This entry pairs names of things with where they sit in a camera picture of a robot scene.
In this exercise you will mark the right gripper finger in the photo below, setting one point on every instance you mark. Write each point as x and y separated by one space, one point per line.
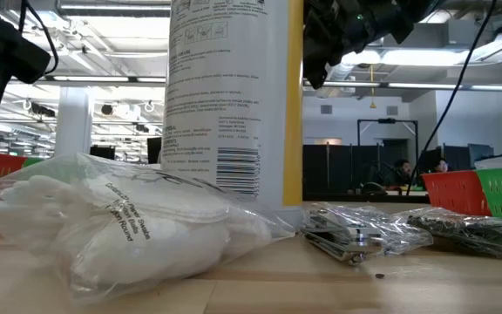
318 65

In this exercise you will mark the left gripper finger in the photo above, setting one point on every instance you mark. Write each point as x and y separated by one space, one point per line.
2 87

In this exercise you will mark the white yellow wipes canister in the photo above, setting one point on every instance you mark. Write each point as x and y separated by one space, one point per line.
233 109

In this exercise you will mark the nail clipper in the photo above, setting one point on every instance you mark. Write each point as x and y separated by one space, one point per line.
347 237

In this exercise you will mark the white room pillar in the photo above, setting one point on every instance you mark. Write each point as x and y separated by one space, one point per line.
73 122

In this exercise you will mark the black partition panels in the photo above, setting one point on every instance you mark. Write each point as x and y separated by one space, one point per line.
338 170

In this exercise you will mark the small black background monitor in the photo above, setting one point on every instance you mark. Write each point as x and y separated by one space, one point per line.
103 152

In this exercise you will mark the person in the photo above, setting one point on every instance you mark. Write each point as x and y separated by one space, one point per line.
441 165
402 168

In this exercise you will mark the dark background desk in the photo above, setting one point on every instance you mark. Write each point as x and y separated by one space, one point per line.
364 198

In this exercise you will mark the tall black background monitor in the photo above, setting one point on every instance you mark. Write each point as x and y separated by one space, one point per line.
154 150

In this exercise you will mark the background computer monitor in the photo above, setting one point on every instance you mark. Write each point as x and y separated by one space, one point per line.
481 150

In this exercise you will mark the silver spiral ceiling duct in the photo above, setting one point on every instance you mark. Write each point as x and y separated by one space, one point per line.
342 70

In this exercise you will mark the ceiling light rail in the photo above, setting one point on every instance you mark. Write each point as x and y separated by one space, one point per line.
351 84
90 79

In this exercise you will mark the black metal station frame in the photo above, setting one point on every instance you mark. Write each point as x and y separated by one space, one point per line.
386 120

